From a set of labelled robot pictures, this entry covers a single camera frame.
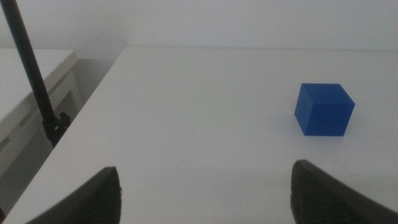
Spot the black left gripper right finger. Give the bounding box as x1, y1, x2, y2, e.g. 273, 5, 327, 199
290, 159, 398, 224

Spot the black pole clamp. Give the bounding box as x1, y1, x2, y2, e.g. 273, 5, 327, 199
42, 111, 72, 148

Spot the white side table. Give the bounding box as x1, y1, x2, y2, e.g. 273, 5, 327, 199
0, 48, 83, 175

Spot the black pole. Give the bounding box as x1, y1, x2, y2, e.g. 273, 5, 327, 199
0, 0, 57, 125

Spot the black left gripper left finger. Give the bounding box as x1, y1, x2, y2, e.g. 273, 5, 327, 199
26, 166, 122, 224

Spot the blue cube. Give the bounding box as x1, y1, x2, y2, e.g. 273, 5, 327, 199
294, 83, 356, 137

